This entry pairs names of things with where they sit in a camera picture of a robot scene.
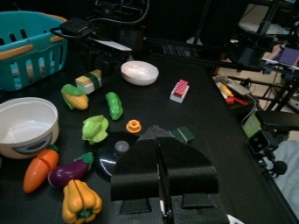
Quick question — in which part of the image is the black webcam on mount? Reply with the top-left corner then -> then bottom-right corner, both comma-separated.
247,129 -> 290,177

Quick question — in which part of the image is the teal basket with orange handles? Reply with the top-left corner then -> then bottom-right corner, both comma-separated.
0,10 -> 71,92

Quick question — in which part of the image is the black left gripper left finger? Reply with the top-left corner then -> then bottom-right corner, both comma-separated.
110,125 -> 162,215

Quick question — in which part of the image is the light green toy lettuce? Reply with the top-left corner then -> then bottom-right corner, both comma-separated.
81,115 -> 110,145

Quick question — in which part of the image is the grey flat box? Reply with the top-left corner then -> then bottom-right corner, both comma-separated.
211,74 -> 251,96

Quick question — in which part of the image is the white sushi rice block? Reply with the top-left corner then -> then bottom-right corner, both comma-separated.
77,78 -> 103,95

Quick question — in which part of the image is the black chair seat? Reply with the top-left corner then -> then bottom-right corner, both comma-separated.
254,109 -> 299,133

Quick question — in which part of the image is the red striped toy sushi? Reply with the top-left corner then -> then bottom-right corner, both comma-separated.
170,79 -> 191,104

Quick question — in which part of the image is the white toy pot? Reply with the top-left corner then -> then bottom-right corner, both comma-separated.
0,96 -> 62,160

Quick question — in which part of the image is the red tool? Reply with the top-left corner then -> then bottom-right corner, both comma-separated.
226,95 -> 250,107

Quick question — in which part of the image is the orange toy carrot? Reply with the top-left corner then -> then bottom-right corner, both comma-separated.
23,144 -> 62,194

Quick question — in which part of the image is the small orange toy ring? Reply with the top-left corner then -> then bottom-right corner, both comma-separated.
126,119 -> 143,135

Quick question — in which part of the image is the dark green sushi band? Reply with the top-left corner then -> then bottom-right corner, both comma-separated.
86,73 -> 103,90

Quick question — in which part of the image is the yellow tool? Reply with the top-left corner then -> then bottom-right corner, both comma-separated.
219,83 -> 235,98

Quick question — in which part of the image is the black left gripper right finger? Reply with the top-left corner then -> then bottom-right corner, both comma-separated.
155,125 -> 221,217

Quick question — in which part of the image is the white toy ladle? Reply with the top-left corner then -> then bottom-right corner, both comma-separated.
121,60 -> 161,87

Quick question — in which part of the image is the purple toy eggplant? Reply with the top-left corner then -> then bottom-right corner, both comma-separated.
47,151 -> 97,190

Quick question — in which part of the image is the green toy pea pod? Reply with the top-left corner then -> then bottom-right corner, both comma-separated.
105,91 -> 125,121

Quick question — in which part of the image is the black camera cable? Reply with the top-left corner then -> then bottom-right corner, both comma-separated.
89,0 -> 153,25

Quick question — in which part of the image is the yellow egg sushi topping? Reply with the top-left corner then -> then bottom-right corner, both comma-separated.
75,69 -> 103,88

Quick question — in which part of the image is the toy corn with green husk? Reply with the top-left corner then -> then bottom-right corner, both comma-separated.
61,83 -> 90,111

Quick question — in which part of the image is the dark green flat block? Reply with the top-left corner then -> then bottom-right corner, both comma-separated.
170,126 -> 197,146

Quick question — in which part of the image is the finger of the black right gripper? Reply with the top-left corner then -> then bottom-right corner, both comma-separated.
102,56 -> 122,79
83,52 -> 99,74

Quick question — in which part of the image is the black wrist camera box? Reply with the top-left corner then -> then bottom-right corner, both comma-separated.
50,17 -> 97,39

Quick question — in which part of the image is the purple panel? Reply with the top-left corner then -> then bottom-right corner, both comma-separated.
277,46 -> 299,67

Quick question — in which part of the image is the yellow toy bell pepper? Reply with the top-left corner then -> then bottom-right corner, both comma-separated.
61,178 -> 105,224

